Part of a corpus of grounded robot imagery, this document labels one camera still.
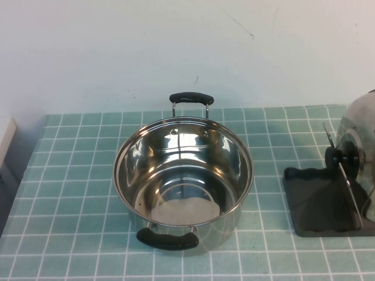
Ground stainless steel lid black knob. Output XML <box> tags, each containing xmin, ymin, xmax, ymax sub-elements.
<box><xmin>324</xmin><ymin>89</ymin><xmax>375</xmax><ymax>212</ymax></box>

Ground dark grey lid rack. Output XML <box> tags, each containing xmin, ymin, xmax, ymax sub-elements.
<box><xmin>283</xmin><ymin>122</ymin><xmax>375</xmax><ymax>237</ymax></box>

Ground teal grid tablecloth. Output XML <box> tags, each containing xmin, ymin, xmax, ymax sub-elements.
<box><xmin>0</xmin><ymin>105</ymin><xmax>375</xmax><ymax>281</ymax></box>

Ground beige board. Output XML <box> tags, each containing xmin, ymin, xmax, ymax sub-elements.
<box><xmin>0</xmin><ymin>116</ymin><xmax>25</xmax><ymax>188</ymax></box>

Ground stainless steel pot black handles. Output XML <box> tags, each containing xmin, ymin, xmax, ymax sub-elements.
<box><xmin>112</xmin><ymin>91</ymin><xmax>253</xmax><ymax>258</ymax></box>

